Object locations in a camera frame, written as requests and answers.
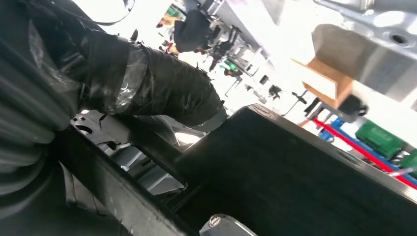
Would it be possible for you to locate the blue metal shelf rack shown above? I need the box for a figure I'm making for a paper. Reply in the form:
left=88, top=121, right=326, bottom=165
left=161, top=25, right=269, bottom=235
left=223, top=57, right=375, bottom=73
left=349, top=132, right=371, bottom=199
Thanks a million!
left=319, top=117, right=417, bottom=188

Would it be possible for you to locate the person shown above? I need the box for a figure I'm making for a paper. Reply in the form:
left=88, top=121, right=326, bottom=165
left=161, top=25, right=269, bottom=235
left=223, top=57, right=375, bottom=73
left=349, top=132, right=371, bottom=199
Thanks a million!
left=173, top=9, right=212, bottom=54

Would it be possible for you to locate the brown cardboard box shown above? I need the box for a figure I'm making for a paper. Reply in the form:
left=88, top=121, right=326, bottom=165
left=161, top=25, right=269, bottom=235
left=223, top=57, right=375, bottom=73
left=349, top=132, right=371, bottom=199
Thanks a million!
left=292, top=57, right=355, bottom=110

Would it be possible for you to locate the green plastic crate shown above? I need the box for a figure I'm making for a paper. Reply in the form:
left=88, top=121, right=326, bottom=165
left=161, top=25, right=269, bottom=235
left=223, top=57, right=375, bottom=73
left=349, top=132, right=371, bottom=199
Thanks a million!
left=399, top=149, right=417, bottom=180
left=355, top=119, right=407, bottom=160

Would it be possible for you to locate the stamped sheet metal panel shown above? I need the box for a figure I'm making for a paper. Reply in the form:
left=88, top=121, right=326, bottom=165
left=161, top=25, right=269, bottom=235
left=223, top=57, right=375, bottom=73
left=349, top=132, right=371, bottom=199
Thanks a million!
left=312, top=0, right=417, bottom=102

